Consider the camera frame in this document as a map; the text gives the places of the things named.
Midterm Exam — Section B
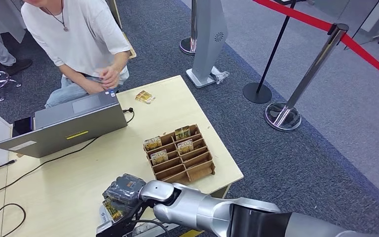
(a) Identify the grey laptop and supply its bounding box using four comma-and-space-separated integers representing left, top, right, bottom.
0, 90, 128, 159

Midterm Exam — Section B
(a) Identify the wooden board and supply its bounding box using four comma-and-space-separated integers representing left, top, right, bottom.
106, 0, 123, 29

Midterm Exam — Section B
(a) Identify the black stanchion post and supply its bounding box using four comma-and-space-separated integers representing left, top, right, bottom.
242, 0, 299, 105

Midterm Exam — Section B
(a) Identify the black laptop power cable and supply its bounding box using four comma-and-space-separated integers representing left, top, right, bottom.
0, 107, 136, 203

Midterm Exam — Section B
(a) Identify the black cord pendant necklace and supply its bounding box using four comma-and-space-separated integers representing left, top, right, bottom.
44, 0, 70, 33

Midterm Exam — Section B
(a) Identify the wooden card organizer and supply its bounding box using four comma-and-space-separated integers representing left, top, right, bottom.
143, 123, 216, 186

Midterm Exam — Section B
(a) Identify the silver kiosk stand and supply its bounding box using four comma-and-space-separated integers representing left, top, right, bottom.
185, 0, 229, 89

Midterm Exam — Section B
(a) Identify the patterned ID card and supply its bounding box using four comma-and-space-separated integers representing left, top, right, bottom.
103, 198, 125, 223

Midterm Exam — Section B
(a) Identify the grey display stand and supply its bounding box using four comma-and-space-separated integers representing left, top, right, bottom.
344, 0, 379, 51

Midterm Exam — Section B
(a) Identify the white shelf tray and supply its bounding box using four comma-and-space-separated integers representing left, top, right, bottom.
130, 222, 181, 237

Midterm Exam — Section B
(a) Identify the black looped cable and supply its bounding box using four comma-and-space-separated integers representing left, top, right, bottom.
0, 203, 27, 237

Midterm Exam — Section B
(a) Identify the person's left hand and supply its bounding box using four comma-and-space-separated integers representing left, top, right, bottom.
99, 65, 122, 89

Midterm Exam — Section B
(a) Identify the person's right hand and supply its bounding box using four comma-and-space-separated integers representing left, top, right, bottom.
89, 80, 107, 95

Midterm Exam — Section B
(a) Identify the white partition panel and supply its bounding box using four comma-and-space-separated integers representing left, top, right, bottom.
0, 0, 27, 44

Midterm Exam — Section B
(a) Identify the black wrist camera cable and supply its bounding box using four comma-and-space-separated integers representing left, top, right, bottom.
133, 219, 171, 237

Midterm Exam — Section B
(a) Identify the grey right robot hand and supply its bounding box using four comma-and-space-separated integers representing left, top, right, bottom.
102, 173, 147, 224

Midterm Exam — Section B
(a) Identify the crumpled clear plastic bag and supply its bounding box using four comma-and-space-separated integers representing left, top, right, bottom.
209, 66, 230, 85

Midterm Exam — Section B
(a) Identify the patterned room key card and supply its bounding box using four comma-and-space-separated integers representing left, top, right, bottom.
177, 139, 195, 156
175, 125, 192, 141
144, 136, 163, 152
150, 149, 170, 165

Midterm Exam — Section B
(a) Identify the red barrier belt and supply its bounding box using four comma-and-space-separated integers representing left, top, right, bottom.
251, 0, 379, 85

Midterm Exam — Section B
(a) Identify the white card reader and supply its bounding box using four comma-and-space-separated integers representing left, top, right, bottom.
98, 204, 113, 227

